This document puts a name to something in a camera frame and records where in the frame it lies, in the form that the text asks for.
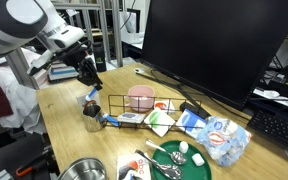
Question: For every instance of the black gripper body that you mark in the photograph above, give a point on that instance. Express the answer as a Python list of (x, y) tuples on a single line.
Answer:
[(77, 57)]

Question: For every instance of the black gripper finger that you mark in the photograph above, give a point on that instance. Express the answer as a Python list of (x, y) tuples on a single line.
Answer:
[(96, 82)]

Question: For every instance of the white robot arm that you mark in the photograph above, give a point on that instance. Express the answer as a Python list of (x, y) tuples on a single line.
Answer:
[(24, 20)]

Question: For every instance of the silver spoon on plate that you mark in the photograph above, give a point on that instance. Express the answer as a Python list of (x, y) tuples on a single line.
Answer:
[(176, 156)]

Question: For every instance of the white desk grommet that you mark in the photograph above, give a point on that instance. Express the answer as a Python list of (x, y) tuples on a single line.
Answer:
[(139, 70)]

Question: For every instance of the blue circle card box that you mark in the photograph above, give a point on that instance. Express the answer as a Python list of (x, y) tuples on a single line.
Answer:
[(129, 117)]

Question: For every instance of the pink mug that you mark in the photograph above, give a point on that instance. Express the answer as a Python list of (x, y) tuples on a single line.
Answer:
[(140, 98)]

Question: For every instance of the green white card box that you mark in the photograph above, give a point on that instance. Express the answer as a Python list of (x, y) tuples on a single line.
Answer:
[(159, 122)]

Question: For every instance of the white cloth pile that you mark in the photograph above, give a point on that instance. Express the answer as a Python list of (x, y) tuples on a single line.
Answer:
[(18, 104)]

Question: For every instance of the steel bowl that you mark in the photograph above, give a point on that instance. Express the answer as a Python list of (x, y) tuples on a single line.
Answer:
[(87, 168)]

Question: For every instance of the abc penguin card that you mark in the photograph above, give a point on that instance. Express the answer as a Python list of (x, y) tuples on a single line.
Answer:
[(133, 167)]

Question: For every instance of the black power brick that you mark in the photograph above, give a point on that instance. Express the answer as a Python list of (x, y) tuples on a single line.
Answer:
[(195, 109)]

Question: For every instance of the blue white card box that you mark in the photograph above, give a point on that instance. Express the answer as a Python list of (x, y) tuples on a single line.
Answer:
[(190, 123)]

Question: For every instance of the white marshmallow upper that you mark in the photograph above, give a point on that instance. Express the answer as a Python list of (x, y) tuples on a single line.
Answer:
[(183, 147)]

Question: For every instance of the white marshmallow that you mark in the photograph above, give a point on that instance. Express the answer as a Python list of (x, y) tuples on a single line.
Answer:
[(198, 160), (183, 147)]

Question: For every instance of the white marshmallow lower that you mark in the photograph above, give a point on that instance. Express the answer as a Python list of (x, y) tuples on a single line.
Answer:
[(198, 160)]

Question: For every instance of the large black monitor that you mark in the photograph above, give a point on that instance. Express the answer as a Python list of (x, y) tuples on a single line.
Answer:
[(219, 47)]

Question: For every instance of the blue white plastic bag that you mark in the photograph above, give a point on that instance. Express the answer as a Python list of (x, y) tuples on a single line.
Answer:
[(224, 140)]

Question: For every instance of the black keyboard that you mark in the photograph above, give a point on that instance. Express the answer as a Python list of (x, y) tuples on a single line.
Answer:
[(273, 126)]

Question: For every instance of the black wire rack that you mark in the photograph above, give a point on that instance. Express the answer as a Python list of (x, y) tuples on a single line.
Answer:
[(171, 106)]

